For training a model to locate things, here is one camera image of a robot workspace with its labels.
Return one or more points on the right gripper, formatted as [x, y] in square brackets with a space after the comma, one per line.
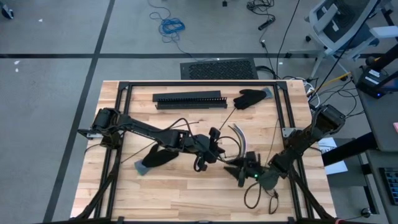
[255, 169]

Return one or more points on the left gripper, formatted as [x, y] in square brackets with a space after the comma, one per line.
[205, 149]

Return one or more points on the black work glove grey cuff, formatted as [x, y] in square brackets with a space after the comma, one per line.
[248, 99]
[158, 158]

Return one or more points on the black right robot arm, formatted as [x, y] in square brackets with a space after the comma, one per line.
[311, 133]

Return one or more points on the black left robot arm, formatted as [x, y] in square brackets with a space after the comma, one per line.
[146, 129]

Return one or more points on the black eyeglasses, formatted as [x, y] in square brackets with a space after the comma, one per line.
[275, 195]

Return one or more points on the black raceway cover strip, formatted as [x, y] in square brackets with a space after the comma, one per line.
[186, 94]

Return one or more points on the black perforated case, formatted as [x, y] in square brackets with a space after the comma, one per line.
[220, 70]

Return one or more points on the white paper sheet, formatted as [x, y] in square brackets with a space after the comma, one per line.
[337, 168]

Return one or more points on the black desk crossbar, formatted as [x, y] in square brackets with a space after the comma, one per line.
[348, 149]

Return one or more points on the black caster wheel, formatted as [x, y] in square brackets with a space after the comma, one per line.
[366, 212]

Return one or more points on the grey desk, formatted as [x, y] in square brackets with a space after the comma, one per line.
[382, 118]
[377, 161]

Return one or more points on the black keyboard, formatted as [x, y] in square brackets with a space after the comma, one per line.
[390, 186]

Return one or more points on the black box with labels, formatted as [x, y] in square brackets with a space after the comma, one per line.
[370, 82]

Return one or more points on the small black floor object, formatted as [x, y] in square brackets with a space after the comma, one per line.
[224, 3]
[7, 12]

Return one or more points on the grey office chair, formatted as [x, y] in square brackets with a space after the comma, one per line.
[329, 18]

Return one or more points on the black stand pole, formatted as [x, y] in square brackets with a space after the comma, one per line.
[384, 59]

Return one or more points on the black aluminium frame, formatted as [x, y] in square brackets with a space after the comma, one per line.
[202, 83]

